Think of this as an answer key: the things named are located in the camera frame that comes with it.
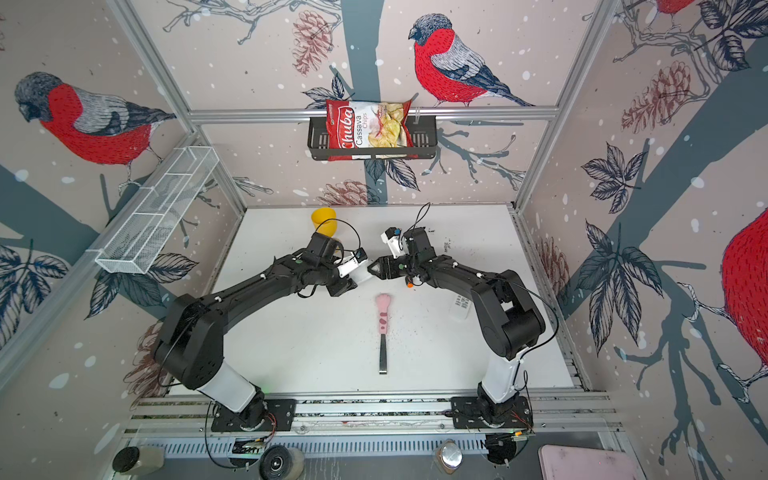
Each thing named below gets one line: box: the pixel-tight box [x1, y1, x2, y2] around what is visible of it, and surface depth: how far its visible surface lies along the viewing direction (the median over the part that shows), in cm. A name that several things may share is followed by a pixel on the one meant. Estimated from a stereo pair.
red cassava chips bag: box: [326, 100, 419, 161], surface depth 89 cm
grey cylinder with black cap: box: [112, 446, 165, 475], surface depth 62 cm
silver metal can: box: [436, 438, 464, 475], surface depth 60 cm
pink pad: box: [539, 444, 645, 480], surface depth 67 cm
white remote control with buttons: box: [449, 294, 471, 321], surface depth 94 cm
